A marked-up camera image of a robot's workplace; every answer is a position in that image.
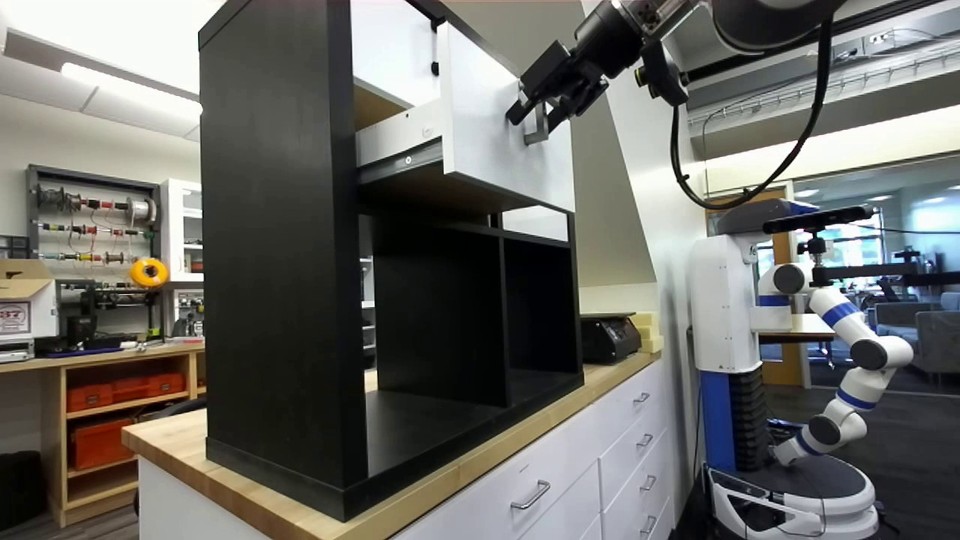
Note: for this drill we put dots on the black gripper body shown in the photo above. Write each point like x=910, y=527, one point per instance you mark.
x=595, y=56

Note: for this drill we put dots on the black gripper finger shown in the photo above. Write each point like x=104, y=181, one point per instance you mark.
x=581, y=103
x=535, y=86

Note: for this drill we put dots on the long red storage drawer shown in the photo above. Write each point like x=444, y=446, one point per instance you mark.
x=123, y=391

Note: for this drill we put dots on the black device on counter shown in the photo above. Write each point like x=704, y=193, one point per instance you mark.
x=608, y=337

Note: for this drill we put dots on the blue white mobile robot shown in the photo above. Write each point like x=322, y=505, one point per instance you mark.
x=721, y=300

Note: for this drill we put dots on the black cube shelf cabinet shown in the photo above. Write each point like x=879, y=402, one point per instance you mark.
x=280, y=249

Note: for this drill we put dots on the white counter cabinet wooden top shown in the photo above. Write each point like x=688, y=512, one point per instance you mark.
x=558, y=468

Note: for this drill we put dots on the yellow round tool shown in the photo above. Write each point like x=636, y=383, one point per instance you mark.
x=150, y=273

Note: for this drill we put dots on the grey office chair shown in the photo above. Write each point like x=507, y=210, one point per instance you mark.
x=939, y=339

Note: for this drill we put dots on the grey tool pegboard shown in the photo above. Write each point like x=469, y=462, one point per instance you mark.
x=90, y=214

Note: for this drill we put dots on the black bench machine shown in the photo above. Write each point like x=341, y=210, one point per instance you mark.
x=79, y=314

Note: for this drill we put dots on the wooden workbench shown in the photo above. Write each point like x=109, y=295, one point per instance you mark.
x=99, y=357

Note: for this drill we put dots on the red storage bin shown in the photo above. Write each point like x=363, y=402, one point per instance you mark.
x=99, y=443

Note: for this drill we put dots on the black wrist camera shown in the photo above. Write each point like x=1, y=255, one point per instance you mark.
x=661, y=77

